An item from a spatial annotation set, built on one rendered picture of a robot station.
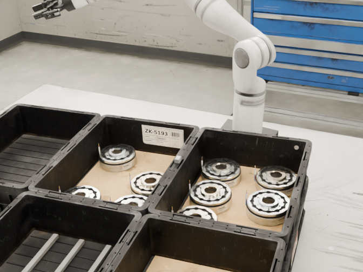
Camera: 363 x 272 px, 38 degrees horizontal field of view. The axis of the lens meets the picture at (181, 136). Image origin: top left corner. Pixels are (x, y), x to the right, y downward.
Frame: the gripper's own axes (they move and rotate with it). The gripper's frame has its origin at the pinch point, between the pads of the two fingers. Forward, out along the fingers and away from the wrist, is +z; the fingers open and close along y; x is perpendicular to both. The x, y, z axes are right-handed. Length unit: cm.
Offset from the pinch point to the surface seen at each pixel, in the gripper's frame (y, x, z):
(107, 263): -122, 7, -20
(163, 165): -78, -17, -31
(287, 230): -120, -3, -54
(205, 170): -87, -15, -42
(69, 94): 2.1, -40.9, 5.1
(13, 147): -57, -11, 12
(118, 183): -84, -13, -19
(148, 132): -69, -12, -29
